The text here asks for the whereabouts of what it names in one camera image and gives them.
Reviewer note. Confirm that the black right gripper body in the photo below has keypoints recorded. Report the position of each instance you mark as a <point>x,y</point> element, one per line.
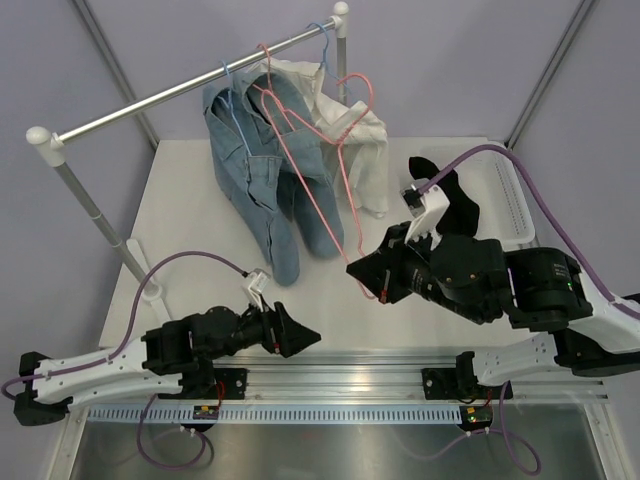
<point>411,274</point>

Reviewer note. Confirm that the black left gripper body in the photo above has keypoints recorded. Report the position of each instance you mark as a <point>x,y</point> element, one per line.
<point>255,329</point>

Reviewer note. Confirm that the black skirt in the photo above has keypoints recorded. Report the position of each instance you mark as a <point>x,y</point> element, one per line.
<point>462,215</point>

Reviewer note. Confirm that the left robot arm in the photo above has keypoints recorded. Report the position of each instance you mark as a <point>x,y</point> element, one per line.
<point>174,361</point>

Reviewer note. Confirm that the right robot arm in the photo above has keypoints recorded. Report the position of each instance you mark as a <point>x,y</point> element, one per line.
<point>543,290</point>

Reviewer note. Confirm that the blue hanger with white shirt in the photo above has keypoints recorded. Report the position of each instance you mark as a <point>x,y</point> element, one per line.
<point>343,89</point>

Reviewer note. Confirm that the blue hanger with denim shirt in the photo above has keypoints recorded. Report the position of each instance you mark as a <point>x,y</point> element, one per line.
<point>233,111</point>

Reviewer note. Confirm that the white plastic basket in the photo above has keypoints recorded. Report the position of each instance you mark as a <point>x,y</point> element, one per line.
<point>490,180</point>

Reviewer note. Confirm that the white shirt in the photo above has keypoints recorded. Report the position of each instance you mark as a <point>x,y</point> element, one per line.
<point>361,170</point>

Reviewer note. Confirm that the light blue denim shirt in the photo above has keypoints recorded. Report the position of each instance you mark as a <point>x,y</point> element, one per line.
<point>251,182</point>

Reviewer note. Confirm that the blue denim jeans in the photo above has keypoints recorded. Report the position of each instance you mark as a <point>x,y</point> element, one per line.
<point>305,190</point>

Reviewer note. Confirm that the silver clothes rack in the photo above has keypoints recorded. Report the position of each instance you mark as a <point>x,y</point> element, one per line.
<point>51,145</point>

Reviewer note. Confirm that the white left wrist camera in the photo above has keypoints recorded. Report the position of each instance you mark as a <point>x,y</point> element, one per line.
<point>254,285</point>

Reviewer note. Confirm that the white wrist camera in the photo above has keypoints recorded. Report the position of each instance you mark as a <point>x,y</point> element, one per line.
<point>254,285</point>
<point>426,208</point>

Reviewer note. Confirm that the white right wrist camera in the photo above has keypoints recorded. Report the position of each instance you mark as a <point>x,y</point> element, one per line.
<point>426,208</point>

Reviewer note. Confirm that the white slotted cable duct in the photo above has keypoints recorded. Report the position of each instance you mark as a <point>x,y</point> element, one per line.
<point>280,414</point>

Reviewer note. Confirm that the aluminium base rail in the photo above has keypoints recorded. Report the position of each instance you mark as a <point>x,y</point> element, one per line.
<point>388,379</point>

